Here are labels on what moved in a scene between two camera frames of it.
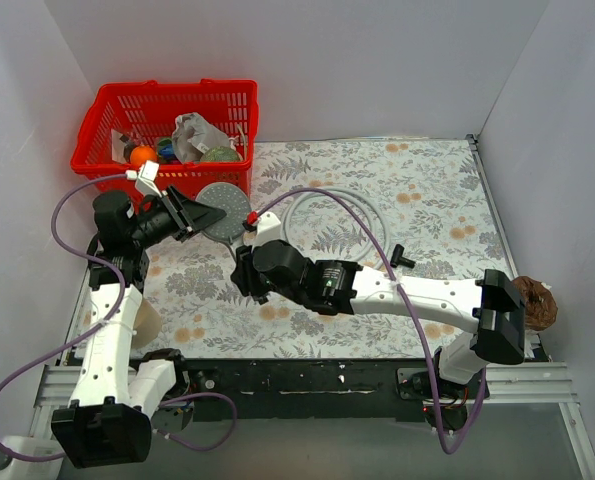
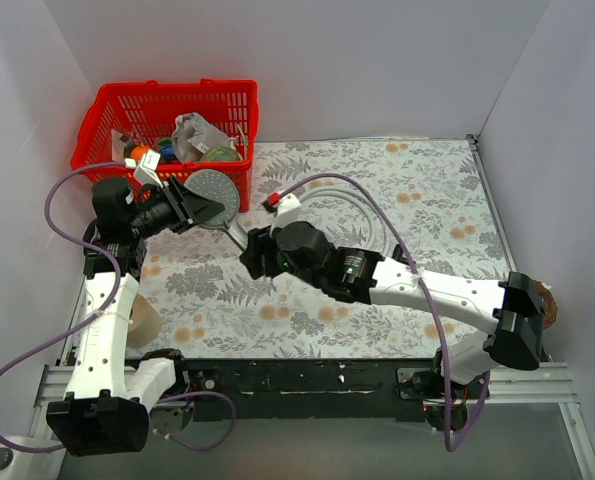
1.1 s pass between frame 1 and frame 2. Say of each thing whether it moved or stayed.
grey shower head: moved
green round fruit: stayed
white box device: stayed
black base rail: stayed
